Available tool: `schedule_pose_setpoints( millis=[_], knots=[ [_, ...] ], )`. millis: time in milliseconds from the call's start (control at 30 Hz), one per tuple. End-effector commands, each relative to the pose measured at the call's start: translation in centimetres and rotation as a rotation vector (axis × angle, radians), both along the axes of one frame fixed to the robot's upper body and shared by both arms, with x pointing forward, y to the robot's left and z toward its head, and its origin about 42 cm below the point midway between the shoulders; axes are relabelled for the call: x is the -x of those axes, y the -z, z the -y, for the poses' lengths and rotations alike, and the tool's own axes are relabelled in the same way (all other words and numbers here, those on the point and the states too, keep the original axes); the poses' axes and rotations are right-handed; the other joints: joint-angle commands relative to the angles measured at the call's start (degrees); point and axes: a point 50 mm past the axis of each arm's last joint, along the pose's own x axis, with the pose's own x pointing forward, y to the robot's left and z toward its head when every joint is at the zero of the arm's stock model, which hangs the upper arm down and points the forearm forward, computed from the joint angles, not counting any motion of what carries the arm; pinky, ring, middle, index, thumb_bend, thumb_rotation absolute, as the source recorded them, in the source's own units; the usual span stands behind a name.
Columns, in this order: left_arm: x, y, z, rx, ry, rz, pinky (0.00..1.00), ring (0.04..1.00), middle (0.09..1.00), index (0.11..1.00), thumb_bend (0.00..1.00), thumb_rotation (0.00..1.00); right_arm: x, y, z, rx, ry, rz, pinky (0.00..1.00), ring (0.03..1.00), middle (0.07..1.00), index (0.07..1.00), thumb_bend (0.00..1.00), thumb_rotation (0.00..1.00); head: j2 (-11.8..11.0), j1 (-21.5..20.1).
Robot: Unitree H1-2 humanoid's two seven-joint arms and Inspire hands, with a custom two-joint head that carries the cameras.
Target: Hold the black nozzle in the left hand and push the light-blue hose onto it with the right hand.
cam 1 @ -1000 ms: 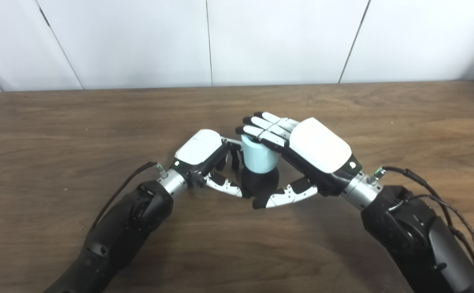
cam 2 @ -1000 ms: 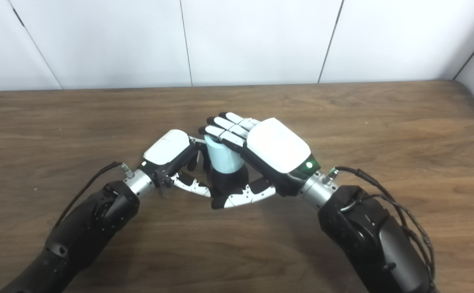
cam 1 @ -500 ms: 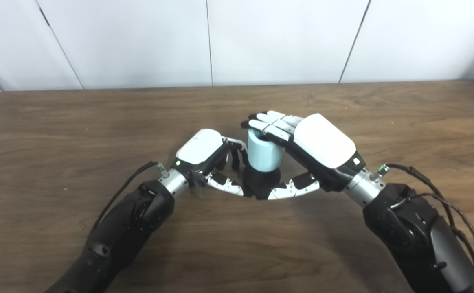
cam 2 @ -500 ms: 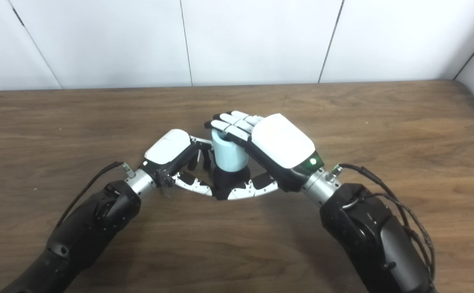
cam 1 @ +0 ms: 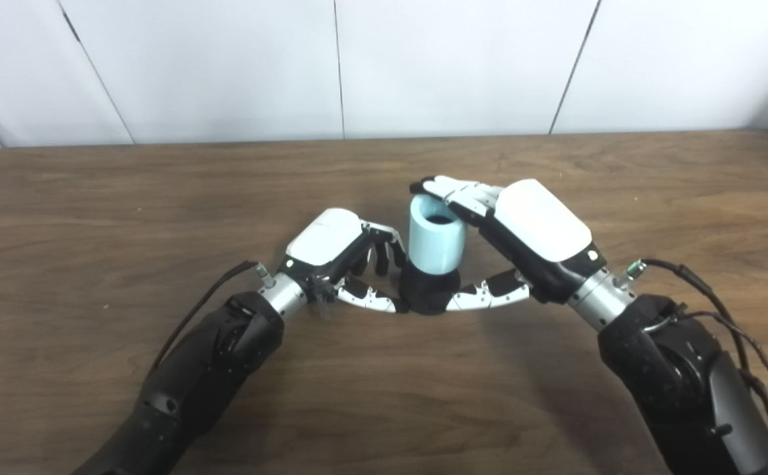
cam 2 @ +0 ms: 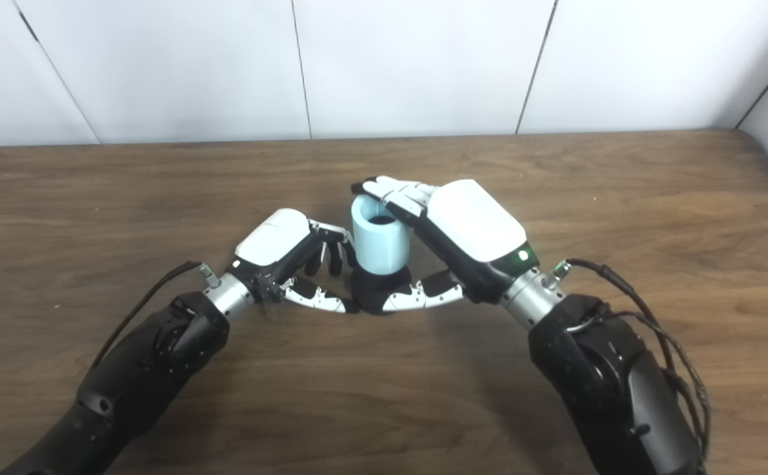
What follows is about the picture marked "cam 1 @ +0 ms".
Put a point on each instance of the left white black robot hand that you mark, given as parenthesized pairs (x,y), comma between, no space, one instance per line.
(324,237)

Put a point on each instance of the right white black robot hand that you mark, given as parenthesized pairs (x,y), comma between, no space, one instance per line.
(542,224)

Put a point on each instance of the light blue cylinder cup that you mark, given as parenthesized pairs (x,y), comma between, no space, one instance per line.
(433,247)

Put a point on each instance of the black funnel-shaped nozzle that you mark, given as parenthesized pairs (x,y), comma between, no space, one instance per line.
(427,293)

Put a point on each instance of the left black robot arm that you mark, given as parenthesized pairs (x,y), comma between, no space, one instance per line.
(206,376)

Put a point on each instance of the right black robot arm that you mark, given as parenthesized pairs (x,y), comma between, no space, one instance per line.
(674,376)

